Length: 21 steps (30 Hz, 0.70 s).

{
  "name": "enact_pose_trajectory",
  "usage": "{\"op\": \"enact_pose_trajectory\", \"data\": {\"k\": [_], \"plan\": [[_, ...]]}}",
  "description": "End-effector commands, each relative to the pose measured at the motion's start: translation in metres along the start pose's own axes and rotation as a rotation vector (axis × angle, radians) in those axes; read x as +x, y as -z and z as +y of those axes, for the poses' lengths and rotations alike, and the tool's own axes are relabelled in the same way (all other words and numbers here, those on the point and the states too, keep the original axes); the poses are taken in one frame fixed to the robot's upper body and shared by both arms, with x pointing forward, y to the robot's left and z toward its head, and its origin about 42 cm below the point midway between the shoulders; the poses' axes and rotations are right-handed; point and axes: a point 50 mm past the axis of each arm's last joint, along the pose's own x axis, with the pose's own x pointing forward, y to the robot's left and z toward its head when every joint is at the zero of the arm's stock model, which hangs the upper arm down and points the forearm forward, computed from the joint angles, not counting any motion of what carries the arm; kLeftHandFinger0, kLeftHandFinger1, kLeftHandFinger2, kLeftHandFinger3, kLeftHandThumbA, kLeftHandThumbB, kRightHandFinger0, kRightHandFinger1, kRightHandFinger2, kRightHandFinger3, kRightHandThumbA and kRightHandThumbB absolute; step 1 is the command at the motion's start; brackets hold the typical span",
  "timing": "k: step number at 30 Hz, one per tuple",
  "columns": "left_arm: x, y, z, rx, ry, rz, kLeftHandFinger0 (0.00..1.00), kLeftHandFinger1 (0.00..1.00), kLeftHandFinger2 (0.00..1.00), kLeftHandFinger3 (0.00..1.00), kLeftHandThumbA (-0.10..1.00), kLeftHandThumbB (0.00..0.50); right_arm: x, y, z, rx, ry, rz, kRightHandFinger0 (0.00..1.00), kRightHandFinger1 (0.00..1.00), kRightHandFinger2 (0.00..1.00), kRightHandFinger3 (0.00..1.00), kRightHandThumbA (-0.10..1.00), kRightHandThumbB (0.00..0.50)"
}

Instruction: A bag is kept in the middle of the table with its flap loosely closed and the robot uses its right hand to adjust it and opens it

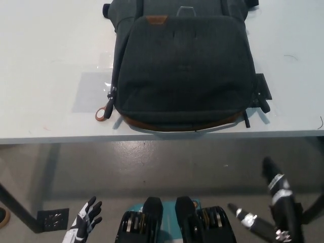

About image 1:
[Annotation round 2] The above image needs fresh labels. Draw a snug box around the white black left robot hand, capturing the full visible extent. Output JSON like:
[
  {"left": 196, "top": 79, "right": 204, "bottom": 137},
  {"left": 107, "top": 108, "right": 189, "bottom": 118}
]
[{"left": 66, "top": 196, "right": 103, "bottom": 243}]

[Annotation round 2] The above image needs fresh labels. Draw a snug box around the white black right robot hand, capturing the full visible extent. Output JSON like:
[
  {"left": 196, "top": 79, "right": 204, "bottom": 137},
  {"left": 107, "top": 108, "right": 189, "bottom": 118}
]
[{"left": 227, "top": 156, "right": 305, "bottom": 243}]

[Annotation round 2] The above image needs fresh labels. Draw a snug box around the dark grey backpack brown trim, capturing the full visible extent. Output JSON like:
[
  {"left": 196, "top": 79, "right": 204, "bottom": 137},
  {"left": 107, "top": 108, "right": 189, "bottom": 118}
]
[{"left": 95, "top": 0, "right": 270, "bottom": 133}]

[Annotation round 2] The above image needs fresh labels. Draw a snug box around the black patterned floor patch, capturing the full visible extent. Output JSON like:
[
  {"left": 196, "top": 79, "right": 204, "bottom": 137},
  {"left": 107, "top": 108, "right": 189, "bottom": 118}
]
[{"left": 37, "top": 208, "right": 70, "bottom": 232}]

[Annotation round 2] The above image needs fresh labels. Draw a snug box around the black metal table leg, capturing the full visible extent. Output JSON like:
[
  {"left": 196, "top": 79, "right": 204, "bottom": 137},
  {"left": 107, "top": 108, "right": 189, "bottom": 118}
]
[
  {"left": 0, "top": 181, "right": 44, "bottom": 233},
  {"left": 301, "top": 187, "right": 324, "bottom": 225}
]

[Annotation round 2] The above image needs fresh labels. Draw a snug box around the dark shoe tan sole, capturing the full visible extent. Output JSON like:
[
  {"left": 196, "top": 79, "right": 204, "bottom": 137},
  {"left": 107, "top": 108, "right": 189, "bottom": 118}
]
[{"left": 0, "top": 207, "right": 11, "bottom": 229}]

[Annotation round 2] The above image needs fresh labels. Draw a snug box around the black tape patch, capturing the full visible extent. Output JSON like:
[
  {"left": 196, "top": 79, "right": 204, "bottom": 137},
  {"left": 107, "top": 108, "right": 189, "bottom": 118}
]
[{"left": 254, "top": 73, "right": 273, "bottom": 101}]

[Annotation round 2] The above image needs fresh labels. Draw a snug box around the clear plastic sheet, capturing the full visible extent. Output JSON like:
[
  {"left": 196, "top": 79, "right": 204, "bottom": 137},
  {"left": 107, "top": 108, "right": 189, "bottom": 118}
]
[{"left": 73, "top": 50, "right": 117, "bottom": 115}]

